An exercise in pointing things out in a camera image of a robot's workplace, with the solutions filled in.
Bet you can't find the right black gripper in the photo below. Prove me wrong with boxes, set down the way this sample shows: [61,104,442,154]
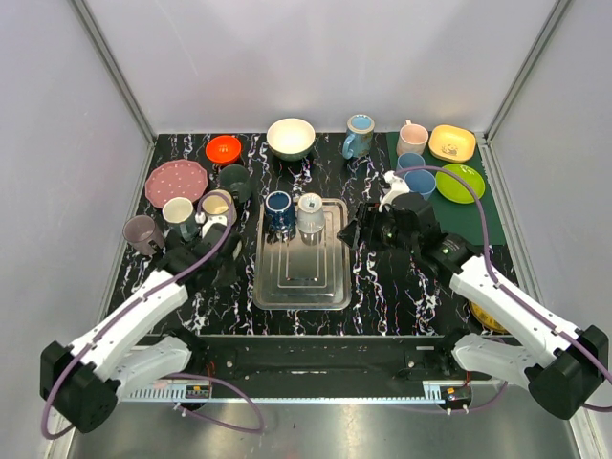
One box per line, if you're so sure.
[337,201,418,255]

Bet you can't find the cream mug black handle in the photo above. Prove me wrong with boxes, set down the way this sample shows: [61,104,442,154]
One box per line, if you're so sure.
[199,189,235,217]

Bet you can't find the grey blue mug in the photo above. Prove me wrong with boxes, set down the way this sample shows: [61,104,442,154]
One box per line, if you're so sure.
[162,197,199,242]

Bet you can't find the navy blue mug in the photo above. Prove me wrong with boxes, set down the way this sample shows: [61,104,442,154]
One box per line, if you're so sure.
[264,190,296,232]

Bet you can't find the pink lilac mug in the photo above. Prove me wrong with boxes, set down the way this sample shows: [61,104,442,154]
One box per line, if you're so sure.
[122,215,165,256]

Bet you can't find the dark grey mug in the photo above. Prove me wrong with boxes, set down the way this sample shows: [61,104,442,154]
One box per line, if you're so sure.
[219,164,252,204]

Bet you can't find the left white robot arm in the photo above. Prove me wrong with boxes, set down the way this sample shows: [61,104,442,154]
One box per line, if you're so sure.
[39,223,242,440]

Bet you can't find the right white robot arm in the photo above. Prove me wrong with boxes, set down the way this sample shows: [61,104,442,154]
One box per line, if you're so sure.
[337,192,610,420]

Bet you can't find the white grey mug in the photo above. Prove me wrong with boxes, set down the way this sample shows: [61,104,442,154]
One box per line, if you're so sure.
[296,193,325,234]

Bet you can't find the light blue patterned mug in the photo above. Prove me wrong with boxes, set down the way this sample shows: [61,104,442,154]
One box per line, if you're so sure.
[341,114,375,160]

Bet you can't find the steel tray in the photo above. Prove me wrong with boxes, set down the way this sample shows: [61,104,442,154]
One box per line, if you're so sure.
[253,198,352,310]

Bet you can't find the blue plastic cup front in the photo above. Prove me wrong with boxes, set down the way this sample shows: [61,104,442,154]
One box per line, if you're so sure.
[404,169,436,200]

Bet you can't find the blue plastic cup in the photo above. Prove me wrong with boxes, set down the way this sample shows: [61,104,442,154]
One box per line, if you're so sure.
[396,153,426,171]
[404,169,436,200]

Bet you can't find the blue plastic cup rear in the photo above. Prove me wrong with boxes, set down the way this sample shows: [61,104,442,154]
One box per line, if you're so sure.
[396,153,426,171]

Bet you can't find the pink dotted plate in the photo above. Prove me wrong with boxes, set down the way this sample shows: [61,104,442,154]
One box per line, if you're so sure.
[144,159,208,208]

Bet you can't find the green plate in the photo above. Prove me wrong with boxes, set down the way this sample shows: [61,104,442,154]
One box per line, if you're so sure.
[435,164,486,205]

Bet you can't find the dark green mat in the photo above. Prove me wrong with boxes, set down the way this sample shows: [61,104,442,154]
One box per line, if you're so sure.
[384,131,507,247]

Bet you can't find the large white bowl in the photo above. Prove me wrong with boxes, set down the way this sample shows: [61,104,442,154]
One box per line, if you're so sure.
[267,118,316,162]

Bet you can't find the pink cup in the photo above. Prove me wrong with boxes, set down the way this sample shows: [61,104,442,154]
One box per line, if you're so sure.
[396,120,429,156]

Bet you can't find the red bowl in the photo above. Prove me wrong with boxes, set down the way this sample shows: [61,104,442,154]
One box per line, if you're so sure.
[205,135,242,165]

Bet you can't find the yellow square bowl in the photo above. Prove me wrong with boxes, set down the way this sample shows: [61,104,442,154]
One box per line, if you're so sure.
[428,124,476,164]

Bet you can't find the yellow dish near edge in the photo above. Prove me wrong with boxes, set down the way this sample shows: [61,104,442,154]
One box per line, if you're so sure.
[469,301,508,334]

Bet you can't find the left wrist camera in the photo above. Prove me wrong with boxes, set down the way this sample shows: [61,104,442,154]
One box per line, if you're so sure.
[195,212,228,239]

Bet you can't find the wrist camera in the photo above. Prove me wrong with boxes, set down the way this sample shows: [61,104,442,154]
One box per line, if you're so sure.
[379,170,410,212]
[195,212,228,239]

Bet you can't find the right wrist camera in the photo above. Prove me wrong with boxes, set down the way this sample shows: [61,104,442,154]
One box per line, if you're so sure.
[379,170,410,212]

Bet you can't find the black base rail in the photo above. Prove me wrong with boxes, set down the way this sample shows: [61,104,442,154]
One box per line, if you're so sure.
[142,334,493,398]

